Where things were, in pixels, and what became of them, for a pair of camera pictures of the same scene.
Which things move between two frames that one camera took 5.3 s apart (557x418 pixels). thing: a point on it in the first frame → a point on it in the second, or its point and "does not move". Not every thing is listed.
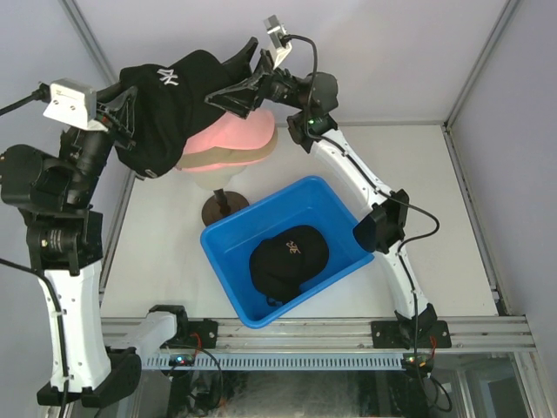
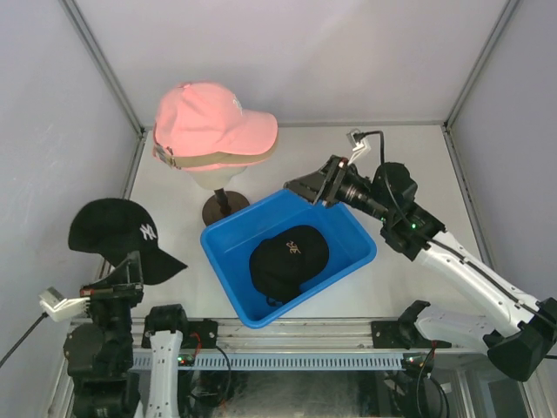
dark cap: [171, 106] → [115, 228]
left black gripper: [117, 116] → [125, 280]
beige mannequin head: [217, 178] does not move
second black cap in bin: [278, 266] does not move
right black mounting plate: [396, 334] does not move
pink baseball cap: [221, 165] does not move
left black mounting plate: [201, 333] does not move
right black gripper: [244, 92] → [324, 185]
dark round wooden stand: [221, 204] does not move
